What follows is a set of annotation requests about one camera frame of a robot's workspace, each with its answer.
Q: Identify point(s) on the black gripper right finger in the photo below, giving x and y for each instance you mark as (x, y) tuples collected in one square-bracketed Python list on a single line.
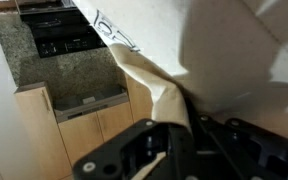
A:
[(250, 153)]

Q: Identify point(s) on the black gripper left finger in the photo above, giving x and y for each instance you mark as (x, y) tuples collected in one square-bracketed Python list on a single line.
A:
[(130, 153)]

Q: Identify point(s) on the white canvas tote bag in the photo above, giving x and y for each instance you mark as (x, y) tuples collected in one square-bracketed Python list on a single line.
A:
[(224, 50)]

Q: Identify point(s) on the black kitchen stove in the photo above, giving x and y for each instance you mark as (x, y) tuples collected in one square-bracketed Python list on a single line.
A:
[(64, 30)]

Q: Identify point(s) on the small wooden wall cabinet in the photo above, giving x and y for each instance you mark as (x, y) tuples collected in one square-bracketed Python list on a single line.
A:
[(40, 133)]

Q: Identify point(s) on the steel range hood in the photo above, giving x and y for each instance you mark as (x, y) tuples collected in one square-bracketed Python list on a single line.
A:
[(90, 103)]

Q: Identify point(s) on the wooden wall cabinets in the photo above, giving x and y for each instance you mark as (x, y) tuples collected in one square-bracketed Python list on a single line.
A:
[(94, 133)]

